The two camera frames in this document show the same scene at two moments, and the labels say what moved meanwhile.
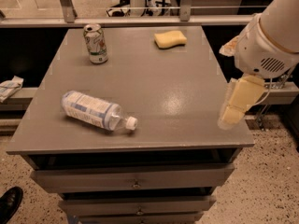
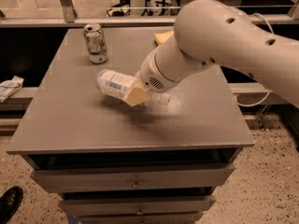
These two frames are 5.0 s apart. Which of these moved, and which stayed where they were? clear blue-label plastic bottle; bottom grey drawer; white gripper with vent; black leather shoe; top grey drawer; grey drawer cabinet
Moved: clear blue-label plastic bottle; white gripper with vent
Stayed: top grey drawer; black leather shoe; bottom grey drawer; grey drawer cabinet
